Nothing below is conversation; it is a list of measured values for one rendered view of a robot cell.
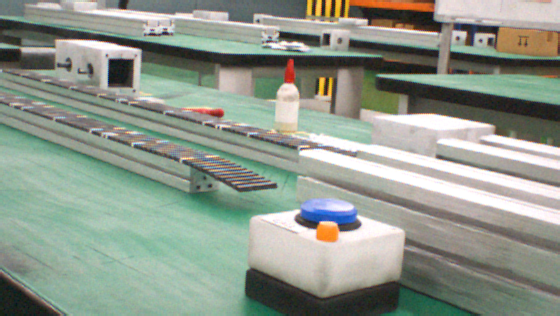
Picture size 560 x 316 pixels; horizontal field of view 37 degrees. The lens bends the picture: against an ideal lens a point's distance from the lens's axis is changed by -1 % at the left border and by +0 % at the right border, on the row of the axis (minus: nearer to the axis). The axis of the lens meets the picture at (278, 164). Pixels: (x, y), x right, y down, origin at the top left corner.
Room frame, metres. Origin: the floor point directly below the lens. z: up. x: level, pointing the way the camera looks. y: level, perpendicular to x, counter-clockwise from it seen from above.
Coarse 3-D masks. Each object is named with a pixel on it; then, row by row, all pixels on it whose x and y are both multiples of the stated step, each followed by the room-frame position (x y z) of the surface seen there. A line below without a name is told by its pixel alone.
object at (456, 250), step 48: (336, 192) 0.69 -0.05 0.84; (384, 192) 0.66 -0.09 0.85; (432, 192) 0.62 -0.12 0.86; (480, 192) 0.61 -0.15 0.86; (528, 192) 0.64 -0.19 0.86; (432, 240) 0.61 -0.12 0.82; (480, 240) 0.58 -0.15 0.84; (528, 240) 0.57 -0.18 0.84; (432, 288) 0.61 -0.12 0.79; (480, 288) 0.58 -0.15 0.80; (528, 288) 0.55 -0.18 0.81
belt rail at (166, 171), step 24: (0, 120) 1.26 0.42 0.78; (24, 120) 1.22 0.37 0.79; (48, 120) 1.15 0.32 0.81; (72, 144) 1.09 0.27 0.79; (96, 144) 1.06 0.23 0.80; (120, 144) 1.00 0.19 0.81; (144, 168) 0.96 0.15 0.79; (168, 168) 0.93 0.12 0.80; (192, 168) 0.90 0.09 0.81; (192, 192) 0.90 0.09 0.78
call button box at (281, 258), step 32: (256, 224) 0.58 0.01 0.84; (288, 224) 0.57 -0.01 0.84; (352, 224) 0.57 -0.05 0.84; (384, 224) 0.59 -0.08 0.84; (256, 256) 0.58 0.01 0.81; (288, 256) 0.55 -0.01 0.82; (320, 256) 0.53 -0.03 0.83; (352, 256) 0.54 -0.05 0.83; (384, 256) 0.57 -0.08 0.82; (256, 288) 0.58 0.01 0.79; (288, 288) 0.55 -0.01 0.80; (320, 288) 0.53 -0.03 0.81; (352, 288) 0.55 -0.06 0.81; (384, 288) 0.57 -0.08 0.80
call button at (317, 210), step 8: (312, 200) 0.59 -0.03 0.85; (320, 200) 0.59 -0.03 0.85; (328, 200) 0.59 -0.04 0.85; (336, 200) 0.60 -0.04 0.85; (304, 208) 0.57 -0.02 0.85; (312, 208) 0.57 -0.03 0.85; (320, 208) 0.57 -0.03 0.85; (328, 208) 0.57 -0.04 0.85; (336, 208) 0.57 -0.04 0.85; (344, 208) 0.57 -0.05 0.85; (352, 208) 0.58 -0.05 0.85; (304, 216) 0.57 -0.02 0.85; (312, 216) 0.57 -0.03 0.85; (320, 216) 0.56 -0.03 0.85; (328, 216) 0.56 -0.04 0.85; (336, 216) 0.56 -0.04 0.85; (344, 216) 0.57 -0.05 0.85; (352, 216) 0.57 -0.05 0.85
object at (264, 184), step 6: (252, 180) 0.86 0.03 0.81; (258, 180) 0.86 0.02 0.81; (264, 180) 0.86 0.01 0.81; (270, 180) 0.87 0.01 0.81; (228, 186) 0.84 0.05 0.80; (234, 186) 0.84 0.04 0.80; (240, 186) 0.83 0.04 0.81; (246, 186) 0.84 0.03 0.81; (252, 186) 0.84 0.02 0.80; (258, 186) 0.84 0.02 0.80; (264, 186) 0.85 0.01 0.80; (270, 186) 0.85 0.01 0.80; (276, 186) 0.86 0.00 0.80; (240, 192) 0.83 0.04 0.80
